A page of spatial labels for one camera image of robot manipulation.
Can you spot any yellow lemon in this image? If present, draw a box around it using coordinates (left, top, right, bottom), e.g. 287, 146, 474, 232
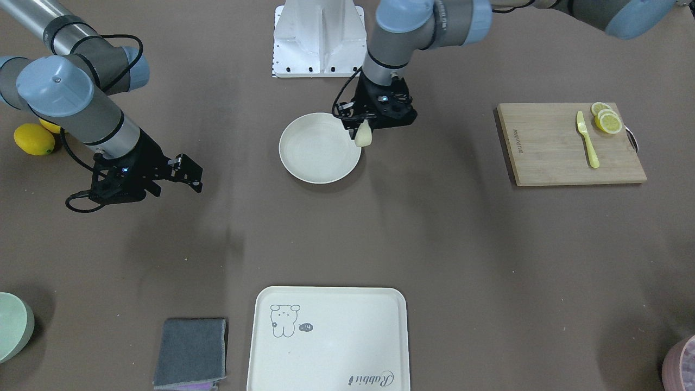
13, 123, 55, 156
39, 118, 62, 134

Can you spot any lemon slice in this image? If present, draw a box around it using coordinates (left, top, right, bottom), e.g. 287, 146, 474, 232
590, 102, 613, 117
594, 109, 624, 134

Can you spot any mint green bowl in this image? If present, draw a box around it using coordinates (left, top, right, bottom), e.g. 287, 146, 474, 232
1, 292, 35, 363

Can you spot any cream rabbit tray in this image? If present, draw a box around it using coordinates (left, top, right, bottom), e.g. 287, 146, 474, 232
247, 286, 410, 390

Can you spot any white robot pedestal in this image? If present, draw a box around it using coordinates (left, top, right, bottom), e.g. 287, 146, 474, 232
271, 1, 367, 78

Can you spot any bamboo cutting board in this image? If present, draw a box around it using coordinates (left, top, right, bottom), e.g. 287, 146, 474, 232
497, 103, 646, 186

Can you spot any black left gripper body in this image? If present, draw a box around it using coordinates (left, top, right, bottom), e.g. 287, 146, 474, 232
353, 76, 418, 130

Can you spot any white steamed bun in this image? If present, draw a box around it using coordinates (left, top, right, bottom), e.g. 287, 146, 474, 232
354, 121, 372, 148

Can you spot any front lemon slice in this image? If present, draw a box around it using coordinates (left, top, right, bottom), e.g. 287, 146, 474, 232
594, 109, 624, 134

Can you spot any grey folded cloth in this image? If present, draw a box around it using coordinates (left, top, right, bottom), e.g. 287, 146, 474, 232
153, 318, 228, 390

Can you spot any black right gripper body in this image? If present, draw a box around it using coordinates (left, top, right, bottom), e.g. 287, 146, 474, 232
90, 130, 169, 205

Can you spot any yellow plastic knife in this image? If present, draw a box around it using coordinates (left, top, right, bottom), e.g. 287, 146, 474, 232
576, 110, 600, 169

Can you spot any back lemon slice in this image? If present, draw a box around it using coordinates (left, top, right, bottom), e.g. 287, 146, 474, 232
590, 102, 613, 117

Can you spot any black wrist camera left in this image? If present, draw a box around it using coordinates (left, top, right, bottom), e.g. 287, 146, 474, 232
332, 102, 364, 122

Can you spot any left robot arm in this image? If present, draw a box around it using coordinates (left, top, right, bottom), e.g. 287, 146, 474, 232
332, 1, 675, 147

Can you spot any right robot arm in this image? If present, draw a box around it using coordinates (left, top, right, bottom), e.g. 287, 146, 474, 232
2, 1, 202, 210

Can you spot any pink bowl of ice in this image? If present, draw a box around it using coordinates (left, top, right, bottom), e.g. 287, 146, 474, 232
662, 336, 694, 390

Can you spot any cream round plate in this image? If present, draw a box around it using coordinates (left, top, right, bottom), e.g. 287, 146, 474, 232
278, 113, 362, 185

